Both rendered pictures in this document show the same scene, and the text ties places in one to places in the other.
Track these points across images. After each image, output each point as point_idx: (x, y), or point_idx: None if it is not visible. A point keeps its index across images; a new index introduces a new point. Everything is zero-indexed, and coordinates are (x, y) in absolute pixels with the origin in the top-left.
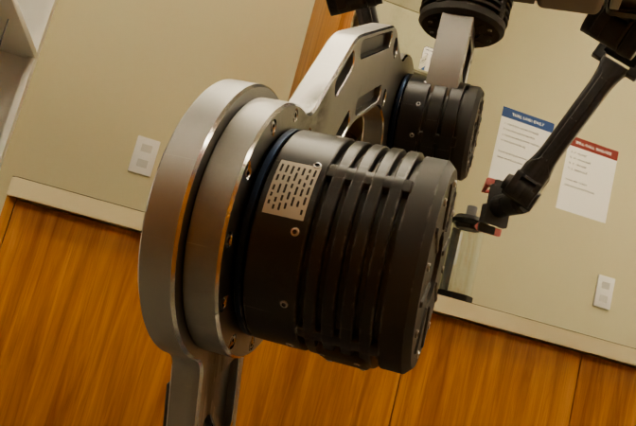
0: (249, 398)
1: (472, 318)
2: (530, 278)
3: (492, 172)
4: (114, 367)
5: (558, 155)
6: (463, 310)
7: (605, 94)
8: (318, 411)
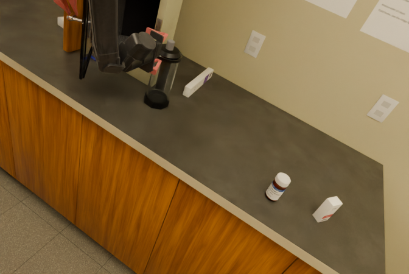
0: (25, 120)
1: (103, 127)
2: (316, 81)
3: None
4: None
5: (96, 39)
6: (98, 121)
7: None
8: (50, 137)
